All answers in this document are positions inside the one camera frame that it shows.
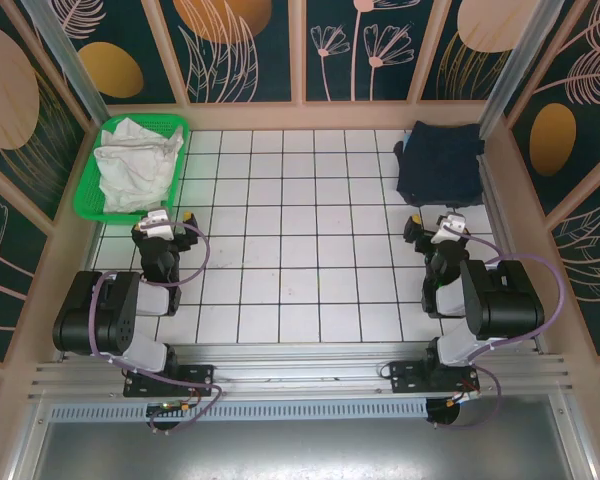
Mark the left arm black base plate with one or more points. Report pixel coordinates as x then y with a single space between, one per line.
195 380

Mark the green plastic basket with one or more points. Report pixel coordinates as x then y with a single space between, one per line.
105 216

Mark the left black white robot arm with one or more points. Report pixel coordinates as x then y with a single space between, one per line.
105 310

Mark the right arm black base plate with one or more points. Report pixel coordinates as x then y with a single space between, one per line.
410 375

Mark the folded navy t-shirt stack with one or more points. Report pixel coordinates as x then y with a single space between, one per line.
440 165

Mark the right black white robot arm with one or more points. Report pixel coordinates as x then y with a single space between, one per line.
505 300

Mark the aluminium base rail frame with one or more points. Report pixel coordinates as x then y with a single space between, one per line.
305 365

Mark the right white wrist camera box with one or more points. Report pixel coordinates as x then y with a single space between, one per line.
447 230

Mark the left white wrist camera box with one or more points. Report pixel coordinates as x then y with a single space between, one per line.
157 225

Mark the aluminium corner post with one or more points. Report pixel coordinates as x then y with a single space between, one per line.
75 75
517 65

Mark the grey metal sheet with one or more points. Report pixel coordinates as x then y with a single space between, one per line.
300 450

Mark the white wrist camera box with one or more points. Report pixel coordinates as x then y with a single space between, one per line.
157 225
447 230

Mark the white t-shirt with robot print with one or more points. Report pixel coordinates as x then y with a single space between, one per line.
135 160

